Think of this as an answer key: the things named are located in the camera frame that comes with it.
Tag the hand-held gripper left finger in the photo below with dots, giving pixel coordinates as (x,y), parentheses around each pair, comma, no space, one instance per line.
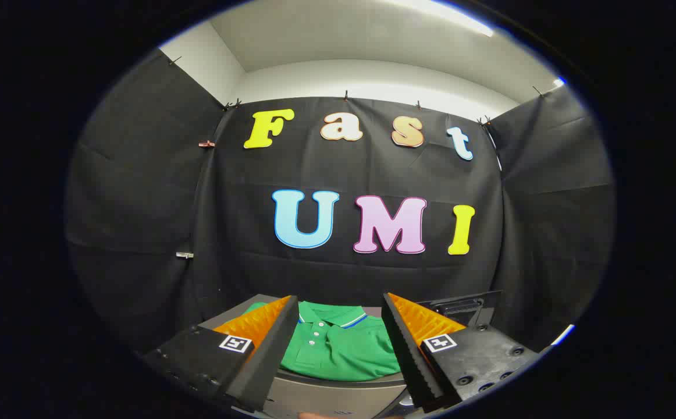
(268,361)

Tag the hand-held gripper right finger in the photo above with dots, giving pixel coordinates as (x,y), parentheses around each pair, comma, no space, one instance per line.
(411,361)

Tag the green polo shirt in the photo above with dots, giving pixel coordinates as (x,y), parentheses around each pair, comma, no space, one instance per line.
(344,349)

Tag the grey box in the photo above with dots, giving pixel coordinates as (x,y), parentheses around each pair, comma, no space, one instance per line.
(332,401)

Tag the black backdrop cloth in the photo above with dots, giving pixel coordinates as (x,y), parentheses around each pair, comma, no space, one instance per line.
(344,273)

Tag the silver clip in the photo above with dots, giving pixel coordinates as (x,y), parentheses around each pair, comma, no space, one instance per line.
(185,255)

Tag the copper clip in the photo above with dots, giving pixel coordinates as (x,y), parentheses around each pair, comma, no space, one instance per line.
(206,143)

